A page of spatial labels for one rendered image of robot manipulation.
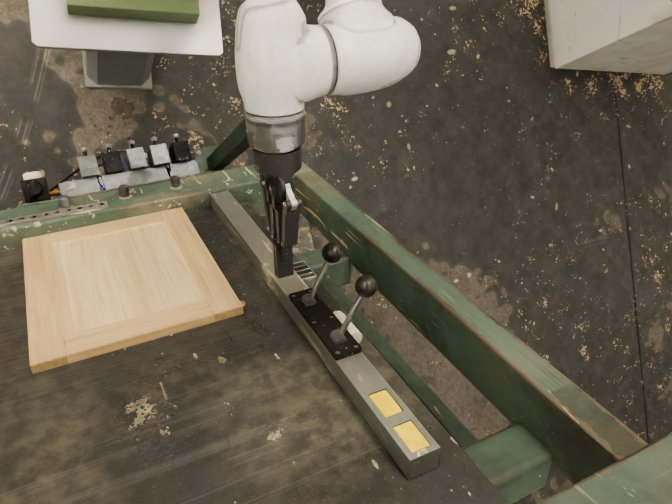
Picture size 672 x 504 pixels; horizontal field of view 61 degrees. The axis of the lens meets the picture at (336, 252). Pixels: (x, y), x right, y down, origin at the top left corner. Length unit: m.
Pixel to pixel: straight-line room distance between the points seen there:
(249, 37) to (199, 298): 0.55
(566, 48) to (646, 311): 1.59
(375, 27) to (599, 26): 2.45
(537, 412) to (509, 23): 2.69
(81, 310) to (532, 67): 2.77
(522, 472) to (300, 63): 0.67
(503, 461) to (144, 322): 0.66
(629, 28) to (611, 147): 0.82
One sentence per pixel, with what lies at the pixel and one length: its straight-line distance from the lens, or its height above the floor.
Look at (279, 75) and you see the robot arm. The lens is 0.82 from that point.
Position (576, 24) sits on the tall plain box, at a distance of 3.38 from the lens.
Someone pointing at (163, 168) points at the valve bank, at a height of 0.74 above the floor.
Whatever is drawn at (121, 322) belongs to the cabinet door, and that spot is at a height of 1.26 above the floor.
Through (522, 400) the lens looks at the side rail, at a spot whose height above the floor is 1.67.
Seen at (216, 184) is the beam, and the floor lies 0.88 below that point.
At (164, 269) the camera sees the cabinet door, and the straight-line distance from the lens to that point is 1.27.
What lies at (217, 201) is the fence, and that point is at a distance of 1.48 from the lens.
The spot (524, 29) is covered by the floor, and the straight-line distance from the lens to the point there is 3.46.
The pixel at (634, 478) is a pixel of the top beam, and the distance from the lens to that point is 0.79.
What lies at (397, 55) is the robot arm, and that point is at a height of 1.66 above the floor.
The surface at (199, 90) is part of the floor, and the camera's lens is 2.55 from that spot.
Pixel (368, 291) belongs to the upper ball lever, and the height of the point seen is 1.56.
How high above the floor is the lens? 2.39
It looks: 67 degrees down
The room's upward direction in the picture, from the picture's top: 84 degrees clockwise
